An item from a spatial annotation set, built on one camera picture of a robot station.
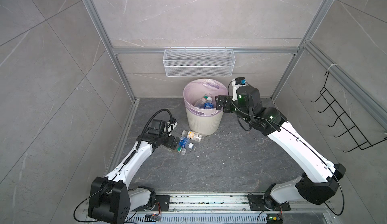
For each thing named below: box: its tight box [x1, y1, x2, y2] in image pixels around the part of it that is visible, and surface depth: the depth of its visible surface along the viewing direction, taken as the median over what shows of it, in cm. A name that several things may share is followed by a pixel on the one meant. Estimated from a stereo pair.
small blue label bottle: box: [178, 136, 190, 149], surface depth 92 cm
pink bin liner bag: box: [183, 78, 229, 118], surface depth 92 cm
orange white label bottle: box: [181, 130, 205, 143], surface depth 95 cm
